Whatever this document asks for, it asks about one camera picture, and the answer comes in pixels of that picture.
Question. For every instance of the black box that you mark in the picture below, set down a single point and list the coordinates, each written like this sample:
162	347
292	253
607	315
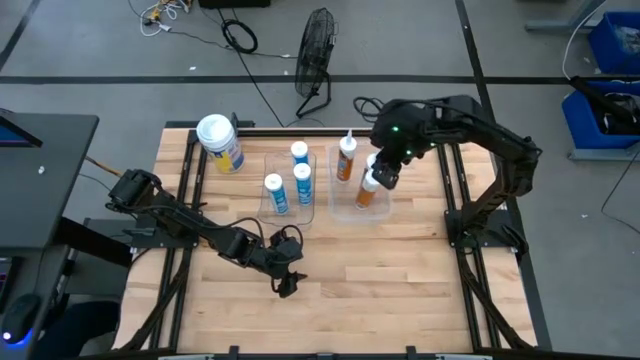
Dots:
235	3

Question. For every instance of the black computer mouse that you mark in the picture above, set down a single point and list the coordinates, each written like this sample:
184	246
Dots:
20	317

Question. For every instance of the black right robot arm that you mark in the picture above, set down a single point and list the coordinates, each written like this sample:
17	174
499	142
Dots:
500	145

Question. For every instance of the black computer monitor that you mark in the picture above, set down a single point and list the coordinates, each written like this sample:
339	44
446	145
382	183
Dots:
15	135

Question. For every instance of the blue storage bin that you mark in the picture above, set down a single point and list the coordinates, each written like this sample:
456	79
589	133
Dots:
615	45
580	120

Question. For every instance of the black floor fan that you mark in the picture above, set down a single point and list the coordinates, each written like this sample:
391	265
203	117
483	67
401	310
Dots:
315	50

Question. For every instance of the small clear plastic bin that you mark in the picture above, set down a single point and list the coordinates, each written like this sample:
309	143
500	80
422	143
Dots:
287	217

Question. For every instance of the grey metal stand base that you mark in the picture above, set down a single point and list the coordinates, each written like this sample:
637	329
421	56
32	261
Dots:
550	25

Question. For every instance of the Lysol wipes canister white lid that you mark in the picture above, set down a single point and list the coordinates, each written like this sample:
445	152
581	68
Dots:
220	145

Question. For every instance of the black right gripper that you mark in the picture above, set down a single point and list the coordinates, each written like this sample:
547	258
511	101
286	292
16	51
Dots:
400	140

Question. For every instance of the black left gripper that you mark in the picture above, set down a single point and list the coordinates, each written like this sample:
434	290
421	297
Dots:
282	252

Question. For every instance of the large clear plastic bin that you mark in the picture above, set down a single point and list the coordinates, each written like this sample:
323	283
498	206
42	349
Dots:
350	200

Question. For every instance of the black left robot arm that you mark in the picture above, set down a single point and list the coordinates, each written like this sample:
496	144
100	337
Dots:
190	225

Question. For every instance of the black aluminium table frame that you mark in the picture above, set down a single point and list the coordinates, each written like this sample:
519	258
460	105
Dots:
280	133

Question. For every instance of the black desk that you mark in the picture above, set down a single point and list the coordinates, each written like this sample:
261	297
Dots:
45	190

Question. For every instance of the blue white silicone sealant tube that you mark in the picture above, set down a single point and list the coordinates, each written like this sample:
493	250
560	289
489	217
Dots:
276	195
300	152
303	185

